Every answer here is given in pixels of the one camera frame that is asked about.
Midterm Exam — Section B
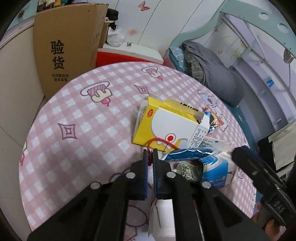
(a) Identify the person left hand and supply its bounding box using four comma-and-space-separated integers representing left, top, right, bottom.
251, 203, 285, 241

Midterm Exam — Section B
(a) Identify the white paper leaflet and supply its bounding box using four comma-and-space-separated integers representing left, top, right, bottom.
186, 137, 235, 153

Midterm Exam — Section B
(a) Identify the orange blue snack wrapper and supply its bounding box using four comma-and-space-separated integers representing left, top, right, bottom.
203, 105, 228, 137

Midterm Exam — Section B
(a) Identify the blue white medicine box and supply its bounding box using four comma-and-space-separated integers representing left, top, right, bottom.
160, 149, 237, 189

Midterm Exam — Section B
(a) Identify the red storage bench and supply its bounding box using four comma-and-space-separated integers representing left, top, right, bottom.
96, 42, 164, 67

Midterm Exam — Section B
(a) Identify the yellow white medicine box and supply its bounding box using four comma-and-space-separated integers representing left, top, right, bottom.
132, 95, 210, 152

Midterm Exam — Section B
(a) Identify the large brown cardboard box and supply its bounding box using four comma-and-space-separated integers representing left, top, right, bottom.
33, 3, 108, 99

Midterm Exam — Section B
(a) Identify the white plastic bag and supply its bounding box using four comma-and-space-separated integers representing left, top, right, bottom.
106, 27, 125, 47

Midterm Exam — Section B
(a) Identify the pink checkered tablecloth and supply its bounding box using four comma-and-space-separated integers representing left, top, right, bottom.
19, 62, 247, 240

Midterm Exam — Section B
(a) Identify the red white small box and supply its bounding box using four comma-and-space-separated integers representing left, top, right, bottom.
148, 198, 176, 241

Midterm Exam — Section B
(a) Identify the grey folded quilt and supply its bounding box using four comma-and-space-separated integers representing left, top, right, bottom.
182, 41, 245, 107

